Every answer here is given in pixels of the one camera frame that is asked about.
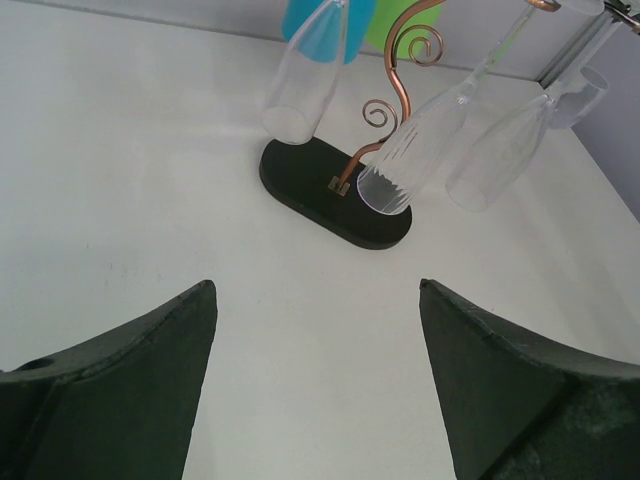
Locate copper wire wine glass rack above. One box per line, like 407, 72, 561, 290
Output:
258, 0, 566, 252

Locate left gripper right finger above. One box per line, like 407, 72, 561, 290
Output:
419, 279, 639, 479

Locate green plastic wine glass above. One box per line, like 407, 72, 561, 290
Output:
364, 0, 445, 50

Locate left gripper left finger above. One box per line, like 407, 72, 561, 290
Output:
1, 280, 218, 479

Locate blue plastic wine glass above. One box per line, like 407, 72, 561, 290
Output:
281, 0, 376, 64

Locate clear champagne flute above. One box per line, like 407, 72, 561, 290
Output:
260, 1, 349, 145

